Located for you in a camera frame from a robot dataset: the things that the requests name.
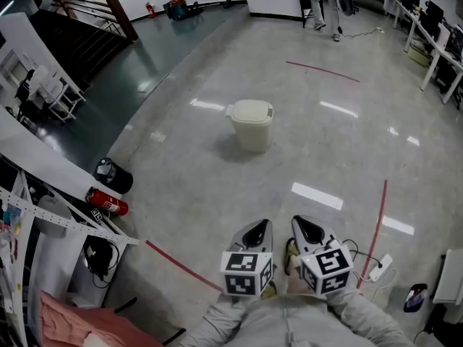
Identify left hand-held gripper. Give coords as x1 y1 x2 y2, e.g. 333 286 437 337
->
220 218 274 299

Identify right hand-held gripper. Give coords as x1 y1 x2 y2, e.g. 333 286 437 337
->
291 214 354 297

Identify cream plastic trash bin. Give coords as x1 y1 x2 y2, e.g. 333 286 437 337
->
226 99 275 154

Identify cream trash bin lid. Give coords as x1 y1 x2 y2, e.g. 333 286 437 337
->
226 99 275 124

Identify person's right forearm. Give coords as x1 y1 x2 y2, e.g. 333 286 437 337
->
324 286 417 347

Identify person's left forearm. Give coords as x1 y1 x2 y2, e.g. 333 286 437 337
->
180 296 256 347

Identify person's yellow-green left shoe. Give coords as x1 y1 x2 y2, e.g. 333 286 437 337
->
260 280 279 300

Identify person's yellow-green shoe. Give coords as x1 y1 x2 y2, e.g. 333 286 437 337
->
260 280 279 300
284 236 302 276

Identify person's yellow-green right shoe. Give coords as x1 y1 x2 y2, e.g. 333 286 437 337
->
284 236 302 276

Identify white power strip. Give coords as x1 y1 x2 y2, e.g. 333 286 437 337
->
368 253 394 282

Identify person's grey jacket torso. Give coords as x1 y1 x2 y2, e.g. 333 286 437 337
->
231 294 366 347

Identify blue and black pouch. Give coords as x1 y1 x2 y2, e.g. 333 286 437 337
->
403 283 429 314

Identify white cabinet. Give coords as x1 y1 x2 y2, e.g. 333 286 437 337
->
431 248 463 325

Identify large red fire extinguisher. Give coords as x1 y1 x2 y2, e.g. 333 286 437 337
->
85 187 129 217

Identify black mesh waste basket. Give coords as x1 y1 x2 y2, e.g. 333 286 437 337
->
93 157 135 195

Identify pink cloth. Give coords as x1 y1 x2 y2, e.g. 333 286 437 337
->
38 290 163 347

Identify white perforated metal shelf rack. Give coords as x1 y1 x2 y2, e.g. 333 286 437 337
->
0 171 140 347

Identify white counter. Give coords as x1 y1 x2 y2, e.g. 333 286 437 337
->
0 105 124 204

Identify long white desk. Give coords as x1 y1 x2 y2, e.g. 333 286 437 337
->
383 0 463 105

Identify small white table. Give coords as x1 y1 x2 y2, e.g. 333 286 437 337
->
35 76 88 123

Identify black folding chair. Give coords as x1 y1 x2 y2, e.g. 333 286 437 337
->
297 0 316 29

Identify teal and red vacuum cleaner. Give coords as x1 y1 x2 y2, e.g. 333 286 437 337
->
162 0 204 22

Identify black computer monitor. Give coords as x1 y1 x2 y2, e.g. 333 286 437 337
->
419 0 445 39

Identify brown wooden stair railing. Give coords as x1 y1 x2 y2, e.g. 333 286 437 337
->
50 0 140 43

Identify black bag with cables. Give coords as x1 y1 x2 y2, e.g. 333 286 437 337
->
82 234 121 289

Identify black floor cable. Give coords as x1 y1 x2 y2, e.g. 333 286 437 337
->
336 0 385 38

